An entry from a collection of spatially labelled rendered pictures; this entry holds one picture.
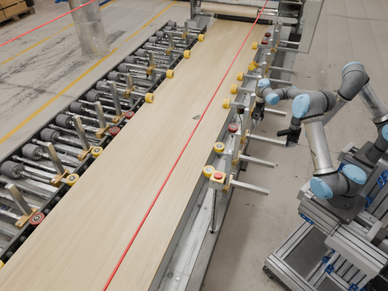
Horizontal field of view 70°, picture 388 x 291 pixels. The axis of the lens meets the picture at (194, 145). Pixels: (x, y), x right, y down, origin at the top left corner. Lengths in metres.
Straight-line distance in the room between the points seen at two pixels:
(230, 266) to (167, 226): 1.02
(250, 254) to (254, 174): 0.93
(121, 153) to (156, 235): 0.71
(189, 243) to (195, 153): 0.62
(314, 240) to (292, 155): 1.21
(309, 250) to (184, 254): 1.07
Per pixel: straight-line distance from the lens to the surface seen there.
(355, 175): 1.59
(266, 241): 2.70
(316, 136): 1.51
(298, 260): 2.45
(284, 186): 3.10
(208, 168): 1.91
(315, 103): 1.52
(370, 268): 1.73
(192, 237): 1.93
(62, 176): 2.11
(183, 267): 1.85
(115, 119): 2.51
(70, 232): 1.77
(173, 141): 2.10
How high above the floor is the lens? 2.32
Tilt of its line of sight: 43 degrees down
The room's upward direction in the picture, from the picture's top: straight up
